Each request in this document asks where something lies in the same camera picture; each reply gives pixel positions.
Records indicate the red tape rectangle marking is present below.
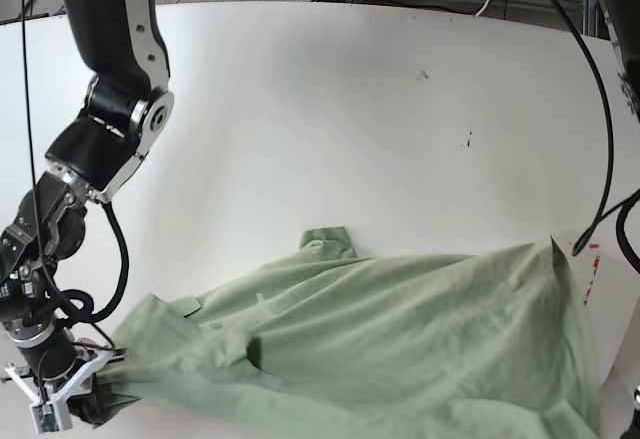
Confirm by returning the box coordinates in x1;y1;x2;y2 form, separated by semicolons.
569;243;601;305

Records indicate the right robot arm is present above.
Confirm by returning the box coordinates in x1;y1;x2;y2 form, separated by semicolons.
1;0;174;434

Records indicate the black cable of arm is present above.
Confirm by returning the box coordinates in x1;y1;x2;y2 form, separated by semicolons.
19;0;131;355
522;0;640;273

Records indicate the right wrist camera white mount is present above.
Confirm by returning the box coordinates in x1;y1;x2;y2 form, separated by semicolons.
1;343;125;434

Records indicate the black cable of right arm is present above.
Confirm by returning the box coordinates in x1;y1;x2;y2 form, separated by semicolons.
19;0;131;355

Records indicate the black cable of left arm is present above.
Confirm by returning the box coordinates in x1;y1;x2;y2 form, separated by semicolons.
522;0;640;273

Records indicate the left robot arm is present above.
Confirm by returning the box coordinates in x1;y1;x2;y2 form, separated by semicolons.
598;0;639;117

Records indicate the green t-shirt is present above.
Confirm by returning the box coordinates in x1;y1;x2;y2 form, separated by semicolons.
97;227;600;438

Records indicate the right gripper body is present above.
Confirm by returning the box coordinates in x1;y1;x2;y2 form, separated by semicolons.
1;328;125;380

